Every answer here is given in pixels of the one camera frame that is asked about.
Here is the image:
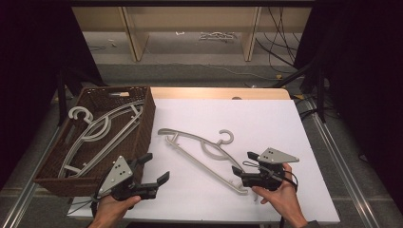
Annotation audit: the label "grey plastic clothes hanger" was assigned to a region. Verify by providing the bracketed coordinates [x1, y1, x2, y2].
[58, 100, 144, 179]
[157, 127, 260, 203]

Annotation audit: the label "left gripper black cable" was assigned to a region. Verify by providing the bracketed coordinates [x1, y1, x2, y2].
[67, 193, 103, 217]

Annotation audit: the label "brown wicker basket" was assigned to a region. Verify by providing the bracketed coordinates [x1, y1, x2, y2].
[32, 85, 157, 198]

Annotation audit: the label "white table mat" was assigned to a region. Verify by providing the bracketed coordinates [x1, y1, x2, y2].
[67, 98, 341, 225]

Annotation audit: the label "black curtain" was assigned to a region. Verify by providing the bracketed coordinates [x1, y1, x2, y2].
[293, 0, 403, 205]
[0, 0, 107, 191]

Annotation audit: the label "white plastic parts on floor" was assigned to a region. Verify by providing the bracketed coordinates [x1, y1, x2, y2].
[199, 30, 238, 42]

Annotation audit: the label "aluminium floor rail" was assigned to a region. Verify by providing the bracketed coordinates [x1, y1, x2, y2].
[303, 97, 383, 228]
[0, 125, 62, 228]

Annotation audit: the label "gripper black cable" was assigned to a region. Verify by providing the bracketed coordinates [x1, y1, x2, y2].
[67, 193, 103, 217]
[241, 160, 299, 228]

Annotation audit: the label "person's left hand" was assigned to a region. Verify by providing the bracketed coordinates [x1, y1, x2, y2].
[88, 194, 143, 228]

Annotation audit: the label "black metal stand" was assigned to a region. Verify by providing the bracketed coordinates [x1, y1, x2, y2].
[274, 47, 328, 124]
[56, 66, 107, 127]

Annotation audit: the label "bundle of black floor cables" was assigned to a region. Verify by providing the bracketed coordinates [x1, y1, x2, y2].
[255, 6, 307, 76]

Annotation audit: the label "thin white floor cable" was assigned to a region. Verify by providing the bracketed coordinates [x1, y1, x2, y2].
[144, 47, 278, 82]

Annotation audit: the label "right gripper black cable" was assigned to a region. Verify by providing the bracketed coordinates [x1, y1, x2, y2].
[241, 160, 299, 228]

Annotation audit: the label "person's right hand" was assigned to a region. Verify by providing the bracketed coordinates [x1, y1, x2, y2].
[251, 162, 306, 221]

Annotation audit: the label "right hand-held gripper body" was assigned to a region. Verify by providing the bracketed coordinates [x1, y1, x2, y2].
[240, 147, 300, 192]

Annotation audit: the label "beige wooden shelf unit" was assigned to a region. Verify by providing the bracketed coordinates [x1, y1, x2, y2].
[71, 6, 314, 63]

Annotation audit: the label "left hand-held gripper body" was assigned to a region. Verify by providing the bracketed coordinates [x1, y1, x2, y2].
[95, 155, 150, 201]

